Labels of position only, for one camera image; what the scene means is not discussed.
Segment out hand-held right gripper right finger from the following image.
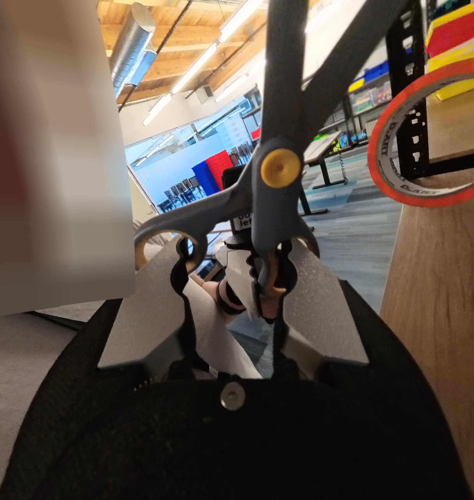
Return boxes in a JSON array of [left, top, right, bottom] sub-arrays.
[[274, 237, 370, 366]]

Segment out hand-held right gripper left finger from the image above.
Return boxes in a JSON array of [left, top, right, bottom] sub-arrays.
[[97, 236, 202, 370]]

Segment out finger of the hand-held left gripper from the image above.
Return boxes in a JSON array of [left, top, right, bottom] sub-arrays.
[[215, 247, 262, 320]]

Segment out grey yellow scissors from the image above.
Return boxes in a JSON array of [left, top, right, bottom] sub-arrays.
[[135, 0, 414, 302]]

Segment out orange tape roll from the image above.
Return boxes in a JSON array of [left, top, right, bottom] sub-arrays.
[[367, 60, 474, 208]]

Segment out wooden desk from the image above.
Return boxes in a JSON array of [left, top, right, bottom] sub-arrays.
[[379, 90, 474, 500]]

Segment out person's left hand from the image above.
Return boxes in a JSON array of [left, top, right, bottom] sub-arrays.
[[200, 280, 282, 320]]

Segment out stack of blue bins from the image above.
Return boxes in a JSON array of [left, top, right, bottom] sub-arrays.
[[192, 161, 222, 196]]

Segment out stack of red bins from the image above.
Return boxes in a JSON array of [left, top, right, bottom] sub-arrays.
[[206, 150, 234, 192]]

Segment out row of dark chairs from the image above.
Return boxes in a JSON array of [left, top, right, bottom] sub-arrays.
[[159, 177, 201, 212]]

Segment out white table black legs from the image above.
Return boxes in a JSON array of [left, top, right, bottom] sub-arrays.
[[297, 131, 349, 216]]

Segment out ceiling light strip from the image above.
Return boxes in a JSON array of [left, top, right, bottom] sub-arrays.
[[217, 0, 266, 43], [171, 42, 219, 95], [142, 94, 172, 126]]

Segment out black shelving with bins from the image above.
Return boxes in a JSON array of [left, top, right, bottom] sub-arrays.
[[342, 60, 394, 150]]

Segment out black metal rack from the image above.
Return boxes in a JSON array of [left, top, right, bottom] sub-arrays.
[[385, 0, 474, 180]]

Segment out stack of yellow boxes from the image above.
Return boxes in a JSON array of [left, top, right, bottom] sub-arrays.
[[425, 4, 474, 100]]

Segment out red bin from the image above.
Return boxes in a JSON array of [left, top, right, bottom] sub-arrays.
[[426, 12, 474, 56]]

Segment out black strap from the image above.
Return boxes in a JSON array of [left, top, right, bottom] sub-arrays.
[[192, 353, 224, 377]]

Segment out silver air duct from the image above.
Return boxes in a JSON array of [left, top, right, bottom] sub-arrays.
[[109, 2, 158, 98]]

